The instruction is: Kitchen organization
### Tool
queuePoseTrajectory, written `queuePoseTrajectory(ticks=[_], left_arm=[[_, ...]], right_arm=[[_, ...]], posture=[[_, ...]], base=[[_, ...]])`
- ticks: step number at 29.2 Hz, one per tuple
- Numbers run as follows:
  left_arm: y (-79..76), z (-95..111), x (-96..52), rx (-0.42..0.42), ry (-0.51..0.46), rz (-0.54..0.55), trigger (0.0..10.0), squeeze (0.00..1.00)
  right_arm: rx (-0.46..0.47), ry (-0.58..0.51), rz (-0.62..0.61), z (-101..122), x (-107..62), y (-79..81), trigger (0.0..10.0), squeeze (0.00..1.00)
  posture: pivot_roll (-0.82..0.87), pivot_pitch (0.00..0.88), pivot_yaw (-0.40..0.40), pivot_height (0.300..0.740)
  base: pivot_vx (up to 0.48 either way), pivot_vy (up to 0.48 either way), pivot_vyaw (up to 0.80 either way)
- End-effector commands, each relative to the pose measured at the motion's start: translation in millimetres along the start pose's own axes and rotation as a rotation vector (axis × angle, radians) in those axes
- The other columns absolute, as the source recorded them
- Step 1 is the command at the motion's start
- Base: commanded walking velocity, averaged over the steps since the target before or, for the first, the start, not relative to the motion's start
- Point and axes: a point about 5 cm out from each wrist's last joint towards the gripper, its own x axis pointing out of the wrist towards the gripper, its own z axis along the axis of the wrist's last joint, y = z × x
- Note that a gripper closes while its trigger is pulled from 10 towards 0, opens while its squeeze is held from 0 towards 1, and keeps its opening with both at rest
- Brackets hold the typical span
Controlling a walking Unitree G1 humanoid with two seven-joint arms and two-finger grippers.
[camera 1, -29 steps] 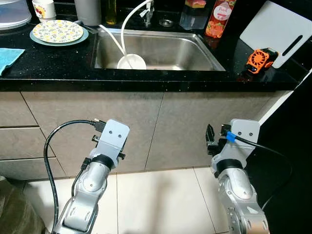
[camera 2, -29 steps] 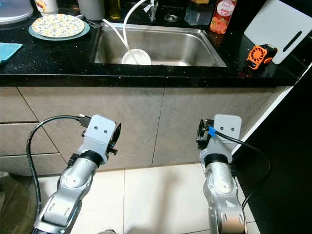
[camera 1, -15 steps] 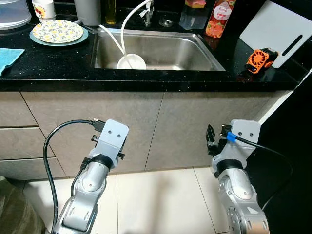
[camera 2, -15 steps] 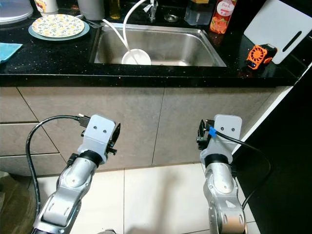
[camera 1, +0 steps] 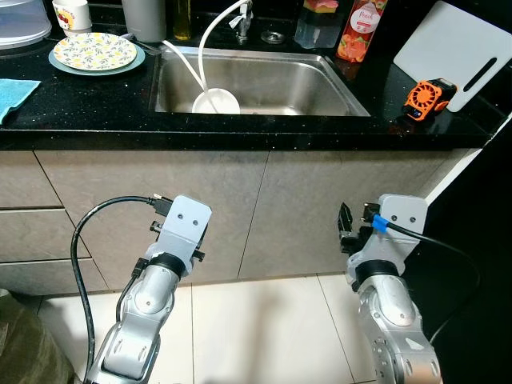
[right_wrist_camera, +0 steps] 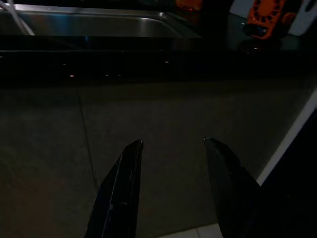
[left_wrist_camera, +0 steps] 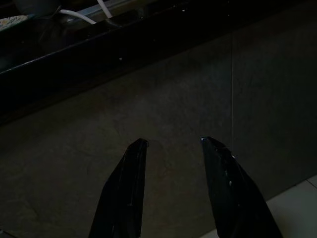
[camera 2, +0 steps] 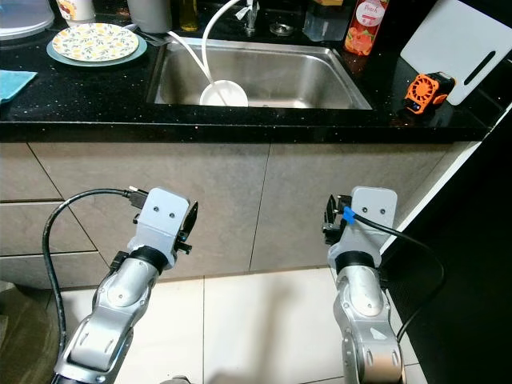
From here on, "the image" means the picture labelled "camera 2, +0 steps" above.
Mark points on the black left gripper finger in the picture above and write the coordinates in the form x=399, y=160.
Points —
x=190, y=222

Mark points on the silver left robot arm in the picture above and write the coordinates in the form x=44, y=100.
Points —
x=120, y=320

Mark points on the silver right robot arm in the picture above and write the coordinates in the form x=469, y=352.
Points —
x=364, y=320

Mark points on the beige cabinet door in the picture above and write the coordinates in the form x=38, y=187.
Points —
x=296, y=176
x=224, y=200

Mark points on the white bowl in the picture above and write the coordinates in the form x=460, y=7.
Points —
x=228, y=94

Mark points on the stainless steel sink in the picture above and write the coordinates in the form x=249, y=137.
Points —
x=288, y=76

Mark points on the orange handheld fan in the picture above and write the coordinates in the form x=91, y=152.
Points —
x=424, y=92

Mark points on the beige drawer front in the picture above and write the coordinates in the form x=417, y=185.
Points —
x=20, y=272
x=20, y=228
x=24, y=172

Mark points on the red peach soap bottle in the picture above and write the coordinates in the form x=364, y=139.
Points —
x=366, y=28

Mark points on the olive brown bag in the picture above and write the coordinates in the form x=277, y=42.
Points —
x=20, y=344

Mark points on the round metal hole cover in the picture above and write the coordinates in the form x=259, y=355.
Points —
x=282, y=29

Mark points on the olive oil bottle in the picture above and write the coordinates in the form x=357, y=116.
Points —
x=190, y=14

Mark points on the metal faucet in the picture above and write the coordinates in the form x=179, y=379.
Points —
x=250, y=20

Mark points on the pink and yellow sponge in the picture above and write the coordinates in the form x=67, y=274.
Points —
x=328, y=2

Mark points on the white cutting board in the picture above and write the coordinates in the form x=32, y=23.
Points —
x=456, y=44

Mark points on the grey tumbler with red label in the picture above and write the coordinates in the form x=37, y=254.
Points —
x=148, y=14

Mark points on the teal cloth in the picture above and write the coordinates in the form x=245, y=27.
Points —
x=12, y=84

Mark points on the white printed cup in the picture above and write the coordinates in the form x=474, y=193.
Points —
x=76, y=10

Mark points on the translucent plastic food cover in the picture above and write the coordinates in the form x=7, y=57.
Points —
x=20, y=16

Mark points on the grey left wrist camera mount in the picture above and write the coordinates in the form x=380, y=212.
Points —
x=164, y=216

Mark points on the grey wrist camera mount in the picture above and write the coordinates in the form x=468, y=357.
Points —
x=164, y=216
x=376, y=206

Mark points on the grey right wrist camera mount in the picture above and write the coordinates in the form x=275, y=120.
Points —
x=376, y=206

